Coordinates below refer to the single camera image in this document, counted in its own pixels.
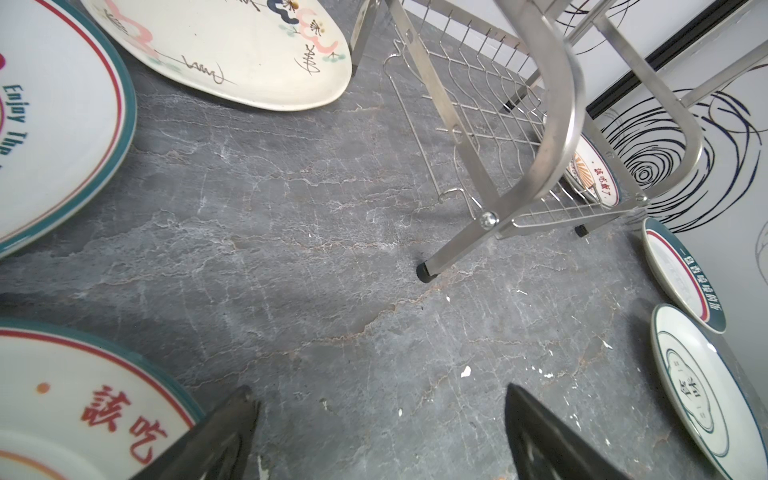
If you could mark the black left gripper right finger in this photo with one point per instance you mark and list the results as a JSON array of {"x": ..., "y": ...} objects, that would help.
[{"x": 544, "y": 447}]

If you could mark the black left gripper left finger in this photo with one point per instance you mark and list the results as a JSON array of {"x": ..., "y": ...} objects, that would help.
[{"x": 216, "y": 448}]

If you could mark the sunburst plate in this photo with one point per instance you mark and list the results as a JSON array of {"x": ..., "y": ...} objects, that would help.
[
  {"x": 590, "y": 176},
  {"x": 75, "y": 406}
]

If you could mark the stainless steel dish rack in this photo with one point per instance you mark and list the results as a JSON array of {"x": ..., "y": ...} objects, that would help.
[{"x": 513, "y": 105}]

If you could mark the white plate thin green line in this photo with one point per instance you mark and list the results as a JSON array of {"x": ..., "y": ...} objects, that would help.
[{"x": 706, "y": 396}]

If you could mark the red text green rim plate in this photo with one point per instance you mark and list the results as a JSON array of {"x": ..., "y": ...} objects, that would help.
[{"x": 68, "y": 116}]

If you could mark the cream floral plate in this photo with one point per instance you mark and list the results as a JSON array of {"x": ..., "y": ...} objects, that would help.
[{"x": 273, "y": 55}]

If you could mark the green rim red ring plate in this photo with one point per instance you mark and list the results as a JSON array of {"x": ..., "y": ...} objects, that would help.
[{"x": 681, "y": 276}]

